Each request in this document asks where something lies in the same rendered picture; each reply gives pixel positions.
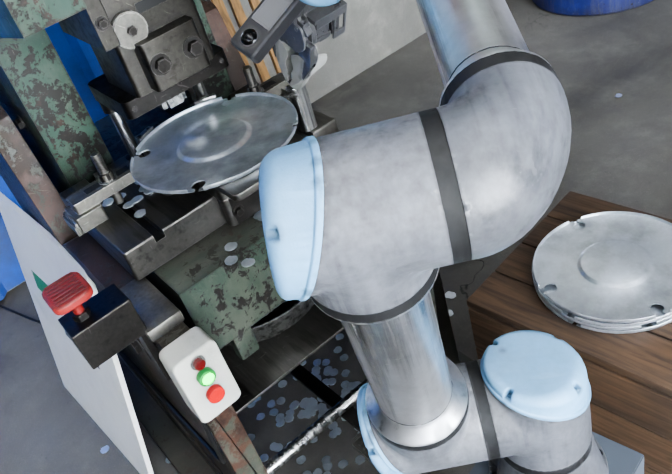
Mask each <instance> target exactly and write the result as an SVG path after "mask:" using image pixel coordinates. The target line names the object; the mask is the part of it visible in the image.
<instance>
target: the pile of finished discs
mask: <svg viewBox="0 0 672 474"><path fill-rule="evenodd" d="M532 277H533V282H534V286H535V289H536V292H537V294H538V296H539V298H540V299H541V301H542V302H543V303H544V304H545V305H546V307H547V308H548V309H549V310H551V311H552V312H553V313H554V314H555V315H557V316H558V317H560V318H561V319H563V320H565V321H567V322H569V323H571V324H573V322H576V323H577V325H576V326H578V327H581V328H584V329H588V330H592V331H597V332H603V333H614V334H626V333H637V332H643V331H648V330H652V329H656V328H659V327H662V326H664V325H667V324H669V323H671V322H672V223H670V222H668V221H666V220H663V219H661V218H658V217H655V216H651V215H647V214H642V213H636V212H627V211H607V212H598V213H592V214H588V215H584V216H581V219H578V220H577V221H575V222H573V221H572V222H570V223H569V221H567V222H565V223H563V224H561V225H560V226H558V227H556V228H555V229H553V230H552V231H551V232H550V233H548V234H547V235H546V236H545V237H544V238H543V240H542V241H541V242H540V244H539V245H538V247H537V249H536V251H535V253H534V257H533V261H532Z"/></svg>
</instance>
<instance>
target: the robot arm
mask: <svg viewBox="0 0 672 474"><path fill-rule="evenodd" d="M416 3H417V6H418V9H419V12H420V15H421V18H422V21H423V24H424V27H425V30H426V33H427V36H428V39H429V42H430V46H431V49H432V52H433V55H434V58H435V61H436V64H437V67H438V70H439V73H440V76H441V79H442V82H443V85H444V90H443V92H442V95H441V98H440V105H439V107H436V108H432V109H428V110H424V111H420V112H416V113H412V114H408V115H404V116H400V117H396V118H392V119H388V120H384V121H380V122H376V123H372V124H368V125H364V126H360V127H356V128H352V129H348V130H344V131H340V132H336V133H332V134H328V135H324V136H320V137H316V138H315V137H314V136H307V137H305V138H304V139H303V140H302V141H300V142H297V143H293V144H290V145H286V146H283V147H280V148H276V149H274V150H272V151H271V152H269V153H268V154H267V155H266V156H265V157H264V159H263V160H262V162H261V165H260V169H259V196H260V207H261V215H262V223H263V230H264V237H265V243H266V249H267V254H268V259H269V264H270V269H271V273H272V277H273V281H274V284H275V287H276V290H277V292H278V294H279V296H280V297H281V298H282V299H284V300H288V301H290V300H296V299H297V300H299V301H305V300H307V299H309V297H310V298H311V299H312V301H313V302H314V303H315V305H316V306H317V307H318V308H319V309H320V310H321V311H323V312H324V313H325V314H327V315H328V316H330V317H332V318H334V319H336V320H339V321H341V323H342V326H343V328H344V330H345V332H346V334H347V337H348V339H349V341H350V343H351V345H352V348H353V350H354V352H355V354H356V356H357V359H358V361H359V363H360V365H361V367H362V370H363V372H364V374H365V376H366V378H367V381H368V383H365V384H363V385H362V386H361V387H360V389H359V391H358V394H357V414H358V421H359V426H360V430H361V434H362V438H363V441H364V444H365V447H366V448H367V449H368V455H369V457H370V459H371V461H372V463H373V465H374V466H375V468H376V469H377V470H378V472H379V473H381V474H421V473H426V472H431V471H436V470H441V469H446V468H451V467H457V466H462V465H467V464H472V463H477V462H482V461H487V460H489V465H488V469H489V474H609V468H608V463H607V459H606V456H605V453H604V451H603V449H602V447H601V446H600V444H599V443H598V441H597V440H596V439H595V438H594V435H593V434H592V427H591V410H590V401H591V386H590V383H589V380H588V377H587V371H586V367H585V364H584V362H583V360H582V359H581V357H580V355H579V354H578V353H577V352H576V351H575V349H574V348H573V347H571V346H570V345H569V344H568V343H566V342H565V341H563V340H560V339H557V338H555V337H554V336H553V335H551V334H548V333H544V332H540V331H533V330H520V331H514V332H509V333H506V334H504V335H501V336H500V337H498V338H496V339H495V340H494V341H493V344H492V345H489V346H488V347H487V348H486V350H485V352H484V354H483V356H482V358H481V359H478V360H473V361H468V362H463V363H458V364H454V363H453V362H452V361H451V360H450V359H448V358H447V357H446V356H445V352H444V348H443V343H442V339H441V335H440V331H439V327H438V323H437V318H436V314H435V310H434V306H433V302H432V297H431V293H430V290H431V288H432V286H433V284H434V282H435V280H436V278H437V275H438V271H439V267H444V266H448V265H453V264H458V263H462V262H467V261H470V260H475V259H480V258H484V257H487V256H491V255H493V254H496V253H498V252H500V251H502V250H504V249H506V248H507V247H509V246H511V245H512V244H514V243H515V242H517V241H518V240H519V239H521V238H522V237H523V236H524V235H525V234H526V233H527V232H529V231H530V230H531V229H532V228H533V226H534V225H535V224H536V223H537V222H538V220H539V219H540V218H541V217H542V215H543V214H544V213H545V212H546V210H547V209H548V207H549V206H550V204H551V203H552V201H553V199H554V197H555V195H556V193H557V191H558V188H559V186H560V183H561V181H562V178H563V176H564V173H565V170H566V166H567V163H568V158H569V153H570V144H571V132H572V129H571V116H570V111H569V106H568V102H567V98H566V95H565V92H564V89H563V87H562V85H561V83H560V81H559V79H558V77H557V75H556V73H555V71H554V69H553V68H552V66H551V65H550V64H549V63H548V62H547V60H545V59H544V58H543V57H541V56H540V55H538V54H536V53H533V52H530V51H529V49H528V47H527V45H526V43H525V41H524V39H523V37H522V35H521V33H520V30H519V28H518V26H517V24H516V22H515V20H514V18H513V16H512V14H511V12H510V10H509V7H508V5H507V3H506V1H505V0H416ZM340 4H341V5H340ZM341 14H343V23H342V26H341V27H340V28H339V17H340V15H341ZM346 14H347V3H346V2H345V1H344V0H262V1H261V2H260V3H259V5H258V6H257V7H256V8H255V10H254V11H253V12H252V13H251V15H250V16H249V17H248V18H247V20H246V21H245V22H244V23H243V25H242V26H241V27H240V28H239V30H238V31H237V32H236V33H235V35H234V36H233V37H232V38H231V44H232V45H233V46H234V47H235V48H236V49H237V50H239V51H240V52H241V53H242V54H244V55H245V56H246V57H248V58H249V59H250V60H251V61H253V62H254V63H256V64H258V63H260V62H261V61H262V60H263V59H264V57H265V56H266V55H267V54H268V52H269V51H270V50H271V49H272V48H273V52H274V55H275V57H276V58H277V61H278V64H279V67H280V69H281V71H282V73H283V75H284V77H285V80H286V82H287V83H288V84H289V85H290V86H291V87H292V88H294V89H295V90H299V89H300V88H302V87H303V86H305V84H306V83H307V82H308V80H309V78H310V76H312V75H313V74H314V73H315V72H316V71H317V70H318V69H320V68H321V67H322V66H323V65H324V64H325V63H326V61H327V54H325V53H324V54H318V52H317V46H316V45H314V44H316V43H317V42H319V41H320V42H321V41H323V40H324V39H326V38H328V37H329V36H331V34H332V38H333V39H334V38H336V37H338V36H339V35H341V34H342V33H344V32H345V26H346Z"/></svg>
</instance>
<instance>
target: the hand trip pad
mask: <svg viewBox="0 0 672 474"><path fill-rule="evenodd" d="M92 295H93V289H92V287H91V285H90V284H89V283H88V282H87V281H86V280H85V278H84V277H83V276H82V275H81V274H80V273H78V272H70V273H68V274H66V275H64V276H63V277H61V278H59V279H58V280H56V281H55V282H53V283H52V284H50V285H48V286H47V287H46V288H44V290H43V292H42V298H43V299H44V301H45V302H46V303H47V305H48V306H49V307H50V309H51V310H52V311H53V312H54V313H55V314H56V315H65V314H67V313H69V312H71V311H72V312H73V313H74V314H75V315H79V314H81V313H83V311H84V310H85V308H84V307H83V305H82V304H83V303H84V302H86V301H87V300H89V299H90V298H91V296H92Z"/></svg>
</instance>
